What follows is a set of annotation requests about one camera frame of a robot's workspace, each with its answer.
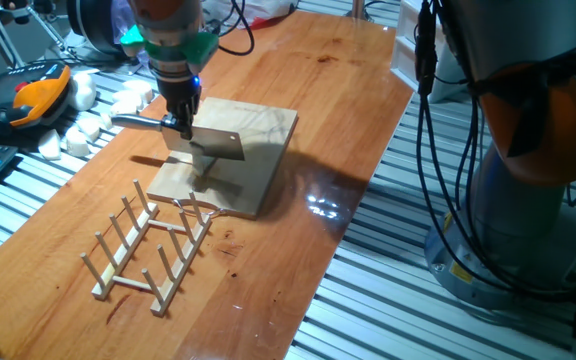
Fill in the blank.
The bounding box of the light wooden cutting board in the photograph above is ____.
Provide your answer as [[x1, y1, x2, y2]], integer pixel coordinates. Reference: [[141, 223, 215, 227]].
[[146, 96, 300, 221]]

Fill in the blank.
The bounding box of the wooden peg dish rack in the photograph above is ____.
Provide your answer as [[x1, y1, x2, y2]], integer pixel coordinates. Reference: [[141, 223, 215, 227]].
[[78, 178, 214, 319]]

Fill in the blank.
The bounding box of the white red-printed plastic bag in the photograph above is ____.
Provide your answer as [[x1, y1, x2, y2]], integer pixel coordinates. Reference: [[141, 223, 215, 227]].
[[202, 0, 299, 29]]

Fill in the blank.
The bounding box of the white plastic drawer box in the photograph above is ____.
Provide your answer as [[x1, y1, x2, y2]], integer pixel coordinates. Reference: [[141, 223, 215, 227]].
[[390, 0, 469, 104]]

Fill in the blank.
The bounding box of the large white radish chunk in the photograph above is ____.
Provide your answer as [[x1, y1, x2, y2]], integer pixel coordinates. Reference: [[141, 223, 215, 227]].
[[67, 72, 98, 112]]

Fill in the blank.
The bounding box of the steel cleaver knife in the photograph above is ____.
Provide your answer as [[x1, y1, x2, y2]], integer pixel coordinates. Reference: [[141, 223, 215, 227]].
[[110, 113, 247, 162]]

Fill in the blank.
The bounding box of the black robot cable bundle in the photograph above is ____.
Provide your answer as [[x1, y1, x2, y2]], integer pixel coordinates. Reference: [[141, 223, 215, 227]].
[[216, 0, 576, 311]]

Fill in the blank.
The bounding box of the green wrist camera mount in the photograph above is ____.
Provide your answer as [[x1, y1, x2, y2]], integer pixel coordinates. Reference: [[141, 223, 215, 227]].
[[119, 24, 220, 67]]

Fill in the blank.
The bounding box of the orange black teach pendant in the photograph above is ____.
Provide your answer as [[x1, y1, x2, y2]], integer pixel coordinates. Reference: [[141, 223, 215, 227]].
[[0, 60, 74, 137]]

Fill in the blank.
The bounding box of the glossy brown wooden board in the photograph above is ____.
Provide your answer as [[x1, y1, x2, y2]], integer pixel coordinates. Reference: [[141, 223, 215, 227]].
[[0, 9, 415, 360]]

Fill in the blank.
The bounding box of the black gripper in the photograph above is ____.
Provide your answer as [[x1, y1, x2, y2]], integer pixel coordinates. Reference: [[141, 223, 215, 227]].
[[155, 69, 203, 141]]

